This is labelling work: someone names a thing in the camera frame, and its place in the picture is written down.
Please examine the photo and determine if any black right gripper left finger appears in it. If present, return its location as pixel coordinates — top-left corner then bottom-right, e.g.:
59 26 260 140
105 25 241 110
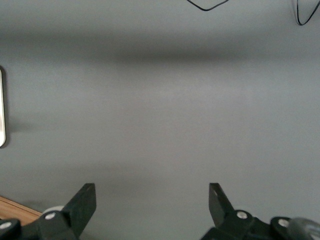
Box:
34 183 97 240

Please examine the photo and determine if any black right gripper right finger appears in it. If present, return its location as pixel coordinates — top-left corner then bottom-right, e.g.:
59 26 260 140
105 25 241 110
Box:
199 182 256 240

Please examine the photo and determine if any beige plastic tray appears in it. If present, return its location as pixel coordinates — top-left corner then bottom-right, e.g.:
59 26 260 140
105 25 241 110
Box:
0 66 7 148

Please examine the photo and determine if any wooden drawer cabinet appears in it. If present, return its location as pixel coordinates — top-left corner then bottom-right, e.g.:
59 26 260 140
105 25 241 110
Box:
0 195 42 227

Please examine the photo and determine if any thin black cable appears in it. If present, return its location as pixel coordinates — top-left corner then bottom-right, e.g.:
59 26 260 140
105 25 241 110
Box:
296 0 319 26
186 0 230 12

